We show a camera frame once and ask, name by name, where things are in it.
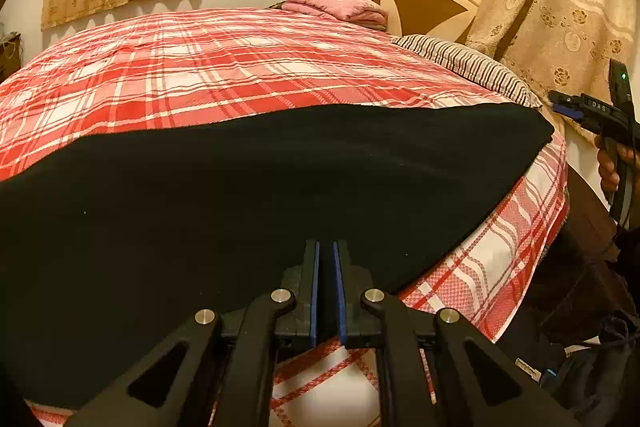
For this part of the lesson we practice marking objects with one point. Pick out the person's right hand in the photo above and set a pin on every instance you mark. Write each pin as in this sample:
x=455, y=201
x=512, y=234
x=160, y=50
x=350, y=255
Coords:
x=605, y=172

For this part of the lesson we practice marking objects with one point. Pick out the dark cloth bag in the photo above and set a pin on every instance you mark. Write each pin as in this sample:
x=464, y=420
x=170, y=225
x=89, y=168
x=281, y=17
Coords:
x=595, y=377

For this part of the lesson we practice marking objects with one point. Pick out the brown wooden dresser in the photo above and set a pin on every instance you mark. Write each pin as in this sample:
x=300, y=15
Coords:
x=10, y=57

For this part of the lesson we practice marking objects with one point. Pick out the black pants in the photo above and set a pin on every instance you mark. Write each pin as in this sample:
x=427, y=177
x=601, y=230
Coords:
x=250, y=187

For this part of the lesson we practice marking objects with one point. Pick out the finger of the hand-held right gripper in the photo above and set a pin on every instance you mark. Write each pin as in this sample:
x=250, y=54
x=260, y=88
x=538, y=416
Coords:
x=565, y=99

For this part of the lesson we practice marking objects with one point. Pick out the striped pillow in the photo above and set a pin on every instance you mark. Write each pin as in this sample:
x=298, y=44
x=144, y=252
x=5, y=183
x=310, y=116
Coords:
x=465, y=62

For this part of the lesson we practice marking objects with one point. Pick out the red plaid bedsheet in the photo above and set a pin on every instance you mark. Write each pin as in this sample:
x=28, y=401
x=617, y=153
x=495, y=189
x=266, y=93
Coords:
x=200, y=57

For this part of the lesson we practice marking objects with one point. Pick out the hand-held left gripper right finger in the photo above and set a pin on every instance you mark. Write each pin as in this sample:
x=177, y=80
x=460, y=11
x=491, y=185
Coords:
x=341, y=302

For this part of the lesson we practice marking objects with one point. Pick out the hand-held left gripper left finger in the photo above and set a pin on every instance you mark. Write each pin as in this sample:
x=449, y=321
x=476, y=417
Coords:
x=313, y=302

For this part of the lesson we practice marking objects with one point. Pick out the pink folded pillow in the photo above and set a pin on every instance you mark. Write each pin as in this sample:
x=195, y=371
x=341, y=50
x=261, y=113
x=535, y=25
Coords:
x=335, y=4

